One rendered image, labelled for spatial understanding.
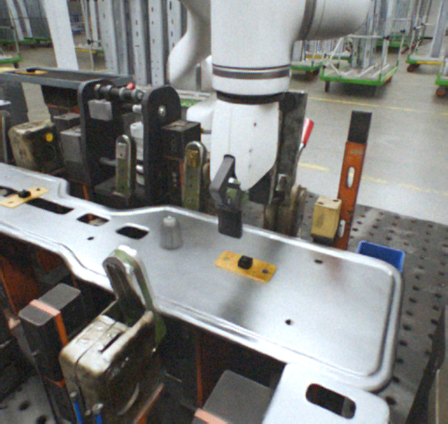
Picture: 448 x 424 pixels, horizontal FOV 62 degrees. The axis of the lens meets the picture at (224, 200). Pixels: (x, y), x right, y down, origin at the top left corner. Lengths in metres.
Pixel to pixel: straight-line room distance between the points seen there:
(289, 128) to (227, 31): 0.24
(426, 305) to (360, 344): 0.58
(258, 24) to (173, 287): 0.33
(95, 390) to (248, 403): 0.15
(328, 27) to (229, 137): 0.14
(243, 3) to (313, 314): 0.34
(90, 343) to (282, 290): 0.24
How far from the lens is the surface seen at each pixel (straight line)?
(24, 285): 0.96
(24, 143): 0.96
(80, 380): 0.40
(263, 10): 0.38
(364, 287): 0.53
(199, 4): 0.89
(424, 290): 1.07
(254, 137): 0.40
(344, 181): 0.59
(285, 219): 0.62
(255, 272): 0.52
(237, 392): 0.42
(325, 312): 0.48
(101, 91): 0.81
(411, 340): 0.93
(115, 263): 0.37
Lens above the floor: 1.33
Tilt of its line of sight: 28 degrees down
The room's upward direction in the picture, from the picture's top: straight up
